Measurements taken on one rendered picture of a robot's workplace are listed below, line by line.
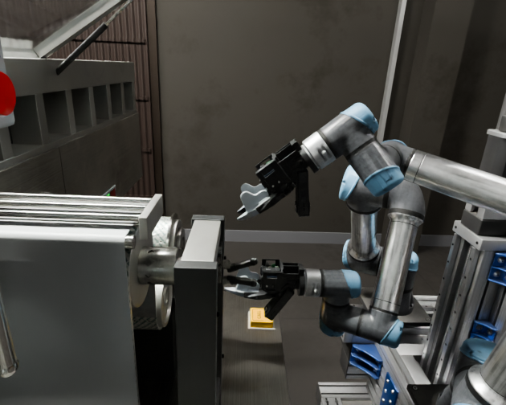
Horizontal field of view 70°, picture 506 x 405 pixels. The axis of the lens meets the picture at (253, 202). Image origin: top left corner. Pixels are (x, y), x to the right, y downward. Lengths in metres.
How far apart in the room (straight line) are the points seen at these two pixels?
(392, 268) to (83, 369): 0.76
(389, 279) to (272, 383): 0.41
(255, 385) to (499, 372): 0.54
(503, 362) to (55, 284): 0.81
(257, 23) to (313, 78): 0.65
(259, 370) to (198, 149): 2.60
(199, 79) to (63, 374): 2.89
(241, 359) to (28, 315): 0.62
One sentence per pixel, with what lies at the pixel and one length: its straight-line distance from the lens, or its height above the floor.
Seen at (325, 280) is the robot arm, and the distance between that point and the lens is 1.01.
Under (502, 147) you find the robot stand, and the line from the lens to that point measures 1.13.
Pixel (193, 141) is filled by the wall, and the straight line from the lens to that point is 3.41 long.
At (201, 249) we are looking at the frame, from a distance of 0.47.
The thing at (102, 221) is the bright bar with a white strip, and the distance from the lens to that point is 0.56.
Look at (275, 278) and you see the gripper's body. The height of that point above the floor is 1.14.
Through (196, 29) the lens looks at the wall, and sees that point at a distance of 3.35.
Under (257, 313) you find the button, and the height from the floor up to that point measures 0.92.
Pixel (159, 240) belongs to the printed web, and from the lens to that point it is 0.85.
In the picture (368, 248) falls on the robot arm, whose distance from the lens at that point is 1.37.
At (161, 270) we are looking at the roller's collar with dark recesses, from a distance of 0.62.
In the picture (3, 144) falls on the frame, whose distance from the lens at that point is 0.91.
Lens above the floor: 1.66
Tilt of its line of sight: 20 degrees down
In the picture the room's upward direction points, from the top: 3 degrees clockwise
